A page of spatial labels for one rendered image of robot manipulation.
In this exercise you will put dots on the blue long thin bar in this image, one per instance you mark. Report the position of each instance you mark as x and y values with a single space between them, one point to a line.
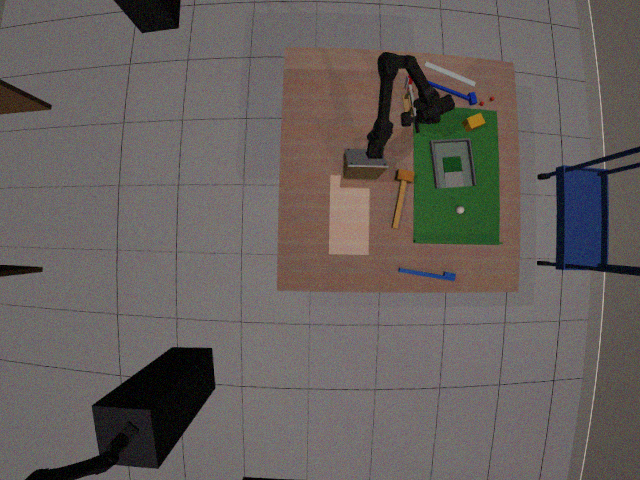
446 276

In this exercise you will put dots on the green mat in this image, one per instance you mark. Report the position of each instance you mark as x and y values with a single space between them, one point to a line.
435 217

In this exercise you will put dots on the blue golf putter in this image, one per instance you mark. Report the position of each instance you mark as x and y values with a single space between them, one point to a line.
471 97

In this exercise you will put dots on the white flat bar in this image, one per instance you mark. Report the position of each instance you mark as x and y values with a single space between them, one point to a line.
450 73

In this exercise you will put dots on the red putter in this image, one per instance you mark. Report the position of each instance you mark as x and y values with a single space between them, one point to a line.
408 85

